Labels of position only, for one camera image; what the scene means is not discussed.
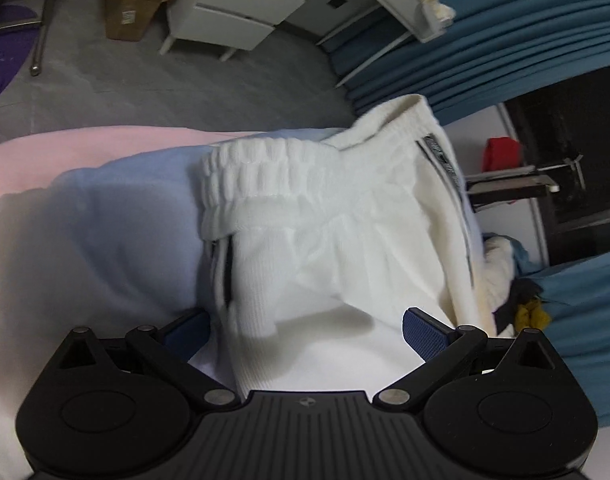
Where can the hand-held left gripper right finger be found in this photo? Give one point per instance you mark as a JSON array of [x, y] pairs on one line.
[[425, 332]]

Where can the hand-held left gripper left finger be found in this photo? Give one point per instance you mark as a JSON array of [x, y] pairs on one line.
[[187, 331]]

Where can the white knit pants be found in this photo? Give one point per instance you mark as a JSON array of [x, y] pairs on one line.
[[335, 240]]

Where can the pile of mixed clothes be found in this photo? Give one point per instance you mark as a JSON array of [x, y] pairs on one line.
[[512, 280]]

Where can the pink and blue bed sheet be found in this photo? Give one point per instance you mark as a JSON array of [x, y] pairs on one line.
[[85, 240]]

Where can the red cloth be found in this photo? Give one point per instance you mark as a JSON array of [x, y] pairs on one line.
[[501, 156]]

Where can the blue curtain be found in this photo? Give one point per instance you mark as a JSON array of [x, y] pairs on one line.
[[515, 60]]

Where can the purple floor mat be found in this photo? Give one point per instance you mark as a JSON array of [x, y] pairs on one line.
[[2, 55]]

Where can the white drawer cabinet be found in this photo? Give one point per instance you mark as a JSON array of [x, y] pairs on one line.
[[240, 2]]

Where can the metal stand leg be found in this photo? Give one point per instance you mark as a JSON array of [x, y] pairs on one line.
[[42, 25]]

